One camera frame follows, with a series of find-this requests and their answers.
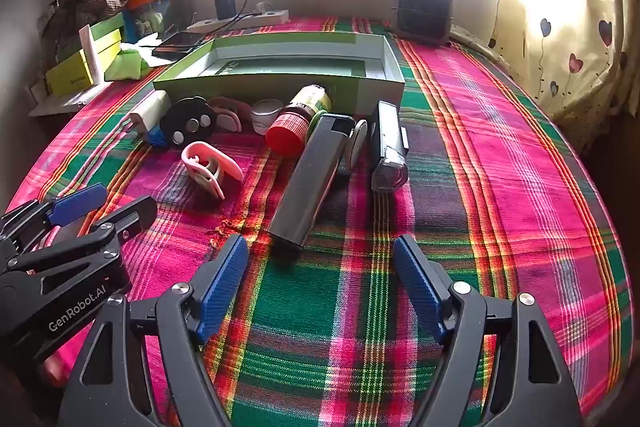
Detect black bike light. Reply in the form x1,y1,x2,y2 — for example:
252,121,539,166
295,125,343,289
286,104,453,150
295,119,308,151
371,101,410,192

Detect yellow green cardboard box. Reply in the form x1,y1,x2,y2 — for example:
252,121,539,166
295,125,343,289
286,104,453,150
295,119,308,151
44,14,126,98

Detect cream heart print curtain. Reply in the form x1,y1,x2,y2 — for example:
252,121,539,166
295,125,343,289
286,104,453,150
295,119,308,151
487,0,636,148

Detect pink green plaid blanket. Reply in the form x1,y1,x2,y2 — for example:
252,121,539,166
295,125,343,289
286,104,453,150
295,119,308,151
10,14,633,427

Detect red capped brown bottle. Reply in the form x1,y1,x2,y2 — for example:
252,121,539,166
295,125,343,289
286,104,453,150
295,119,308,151
265,84,333,156

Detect small grey heater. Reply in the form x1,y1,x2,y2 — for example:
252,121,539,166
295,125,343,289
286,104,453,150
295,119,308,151
395,0,456,45

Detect white tube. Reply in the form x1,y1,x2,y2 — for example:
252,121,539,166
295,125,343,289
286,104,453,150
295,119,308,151
80,27,103,82

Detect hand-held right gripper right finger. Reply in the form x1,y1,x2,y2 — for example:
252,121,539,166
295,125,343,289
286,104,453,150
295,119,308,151
392,234,583,427

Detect long black rectangular device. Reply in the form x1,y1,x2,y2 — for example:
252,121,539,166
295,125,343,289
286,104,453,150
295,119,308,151
266,113,353,250

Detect white foam board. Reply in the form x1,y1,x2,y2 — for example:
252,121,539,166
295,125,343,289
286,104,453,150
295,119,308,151
27,77,101,118

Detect green cloth pouch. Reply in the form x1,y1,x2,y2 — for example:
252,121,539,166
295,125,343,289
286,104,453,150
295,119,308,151
102,47,151,82

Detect white power strip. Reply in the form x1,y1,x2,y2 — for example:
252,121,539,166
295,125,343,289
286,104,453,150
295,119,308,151
186,9,291,32

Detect clear plastic storage container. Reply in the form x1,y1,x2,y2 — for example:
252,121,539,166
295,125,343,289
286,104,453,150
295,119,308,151
122,0,193,45

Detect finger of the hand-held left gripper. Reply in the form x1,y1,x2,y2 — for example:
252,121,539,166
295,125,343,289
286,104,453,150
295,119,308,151
0,184,108,253
5,196,158,275

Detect pink plastic clip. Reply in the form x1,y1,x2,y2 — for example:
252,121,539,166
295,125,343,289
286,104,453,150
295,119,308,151
181,141,245,198
207,97,251,132

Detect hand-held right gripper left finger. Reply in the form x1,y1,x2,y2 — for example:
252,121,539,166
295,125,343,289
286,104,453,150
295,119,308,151
57,234,251,427

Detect black smartphone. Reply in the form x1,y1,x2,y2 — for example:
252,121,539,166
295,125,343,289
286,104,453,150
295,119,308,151
151,32,206,58

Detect black white round disc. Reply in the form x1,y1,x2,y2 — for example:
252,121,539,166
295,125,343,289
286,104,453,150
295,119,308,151
160,97,219,148

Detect white charger plug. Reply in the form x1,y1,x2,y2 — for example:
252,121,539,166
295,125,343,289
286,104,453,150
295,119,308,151
130,90,171,142

